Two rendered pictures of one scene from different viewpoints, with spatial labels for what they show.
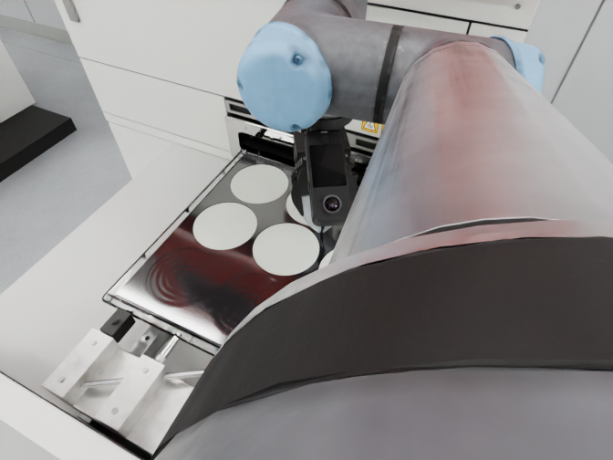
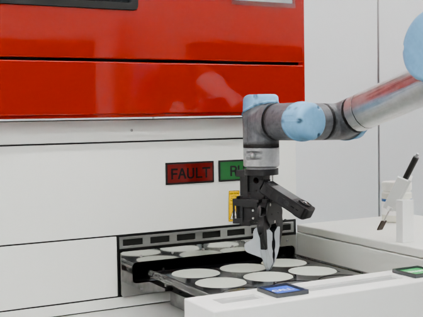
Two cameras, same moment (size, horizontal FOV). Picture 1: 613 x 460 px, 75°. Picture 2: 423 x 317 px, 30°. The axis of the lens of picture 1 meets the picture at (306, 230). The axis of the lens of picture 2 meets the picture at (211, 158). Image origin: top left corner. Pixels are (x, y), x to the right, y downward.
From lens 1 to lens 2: 144 cm
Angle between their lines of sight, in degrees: 64
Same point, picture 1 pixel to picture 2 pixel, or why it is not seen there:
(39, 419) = (329, 280)
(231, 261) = (257, 284)
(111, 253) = not seen: outside the picture
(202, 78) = (98, 225)
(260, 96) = (308, 122)
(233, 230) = (230, 282)
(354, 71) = (325, 112)
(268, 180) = (197, 271)
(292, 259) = (280, 277)
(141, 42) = (38, 209)
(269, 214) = (231, 275)
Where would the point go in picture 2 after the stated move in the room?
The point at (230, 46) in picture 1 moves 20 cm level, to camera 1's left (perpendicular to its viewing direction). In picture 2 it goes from (129, 187) to (58, 196)
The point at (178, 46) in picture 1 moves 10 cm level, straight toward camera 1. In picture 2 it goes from (78, 201) to (123, 202)
